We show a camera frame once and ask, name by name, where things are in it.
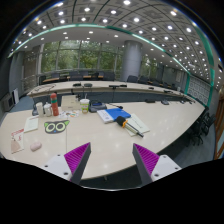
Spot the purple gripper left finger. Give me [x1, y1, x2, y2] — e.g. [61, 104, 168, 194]
[43, 142, 92, 185]

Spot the colourful sticker sheet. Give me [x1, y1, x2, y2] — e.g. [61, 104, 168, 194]
[58, 110, 79, 119]

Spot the white cup left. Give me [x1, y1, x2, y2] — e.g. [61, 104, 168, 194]
[36, 102, 44, 117]

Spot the white paper sheet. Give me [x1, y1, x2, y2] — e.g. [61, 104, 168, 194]
[24, 116, 39, 132]

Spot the red and white booklet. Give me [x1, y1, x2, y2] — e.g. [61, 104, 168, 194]
[11, 129, 24, 153]

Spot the green labelled paper cup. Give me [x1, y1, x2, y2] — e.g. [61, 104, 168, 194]
[80, 99, 90, 113]

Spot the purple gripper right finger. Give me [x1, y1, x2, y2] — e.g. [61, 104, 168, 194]
[132, 143, 183, 186]

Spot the grey desk phone device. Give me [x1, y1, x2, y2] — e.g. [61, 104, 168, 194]
[89, 102, 107, 113]

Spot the cardboard box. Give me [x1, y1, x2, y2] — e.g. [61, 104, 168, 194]
[61, 95, 80, 111]

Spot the red tall bottle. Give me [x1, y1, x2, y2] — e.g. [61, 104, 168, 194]
[50, 93, 59, 116]

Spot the blue folder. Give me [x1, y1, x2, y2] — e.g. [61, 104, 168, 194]
[106, 108, 130, 121]

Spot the pale green paper pad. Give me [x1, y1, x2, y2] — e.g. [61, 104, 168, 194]
[126, 114, 150, 136]

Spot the grey round pillar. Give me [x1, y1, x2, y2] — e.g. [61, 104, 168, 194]
[120, 40, 142, 81]

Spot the pink computer mouse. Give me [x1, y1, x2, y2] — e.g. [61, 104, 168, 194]
[30, 142, 42, 152]

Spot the white cup with lid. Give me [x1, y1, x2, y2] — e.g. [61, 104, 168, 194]
[44, 103, 52, 117]

